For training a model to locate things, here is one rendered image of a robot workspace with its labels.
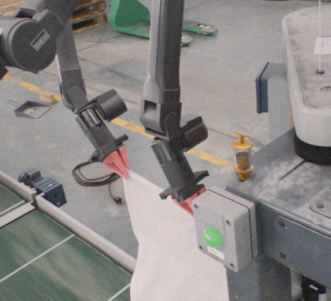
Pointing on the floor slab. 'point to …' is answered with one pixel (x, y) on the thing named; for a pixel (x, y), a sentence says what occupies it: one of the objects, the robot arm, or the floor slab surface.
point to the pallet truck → (138, 15)
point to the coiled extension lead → (96, 181)
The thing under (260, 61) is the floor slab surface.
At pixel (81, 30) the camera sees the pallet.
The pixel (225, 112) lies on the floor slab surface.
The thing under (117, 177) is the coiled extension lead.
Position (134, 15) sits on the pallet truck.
